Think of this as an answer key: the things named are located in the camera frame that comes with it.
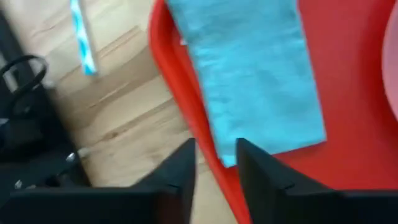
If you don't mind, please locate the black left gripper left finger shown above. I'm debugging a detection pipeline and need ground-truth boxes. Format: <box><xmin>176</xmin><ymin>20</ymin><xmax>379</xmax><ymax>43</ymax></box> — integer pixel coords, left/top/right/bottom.
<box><xmin>0</xmin><ymin>138</ymin><xmax>197</xmax><ymax>224</ymax></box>

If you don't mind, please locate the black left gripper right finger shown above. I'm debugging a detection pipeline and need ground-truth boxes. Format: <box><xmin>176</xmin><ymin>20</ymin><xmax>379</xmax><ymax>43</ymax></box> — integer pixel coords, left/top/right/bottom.
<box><xmin>236</xmin><ymin>138</ymin><xmax>398</xmax><ymax>224</ymax></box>

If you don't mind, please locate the red plastic tray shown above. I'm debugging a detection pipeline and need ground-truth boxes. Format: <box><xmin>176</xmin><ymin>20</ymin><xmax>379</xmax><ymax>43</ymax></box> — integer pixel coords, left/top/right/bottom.
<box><xmin>148</xmin><ymin>0</ymin><xmax>398</xmax><ymax>224</ymax></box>

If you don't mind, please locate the teal cloth napkin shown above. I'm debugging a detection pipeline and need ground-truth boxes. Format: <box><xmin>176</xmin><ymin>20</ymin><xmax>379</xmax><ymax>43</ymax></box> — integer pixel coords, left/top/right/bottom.
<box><xmin>166</xmin><ymin>0</ymin><xmax>327</xmax><ymax>167</ymax></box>

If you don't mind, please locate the pink plate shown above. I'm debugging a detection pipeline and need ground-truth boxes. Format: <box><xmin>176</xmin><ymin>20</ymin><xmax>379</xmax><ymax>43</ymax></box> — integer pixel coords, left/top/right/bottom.
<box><xmin>381</xmin><ymin>0</ymin><xmax>398</xmax><ymax>121</ymax></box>

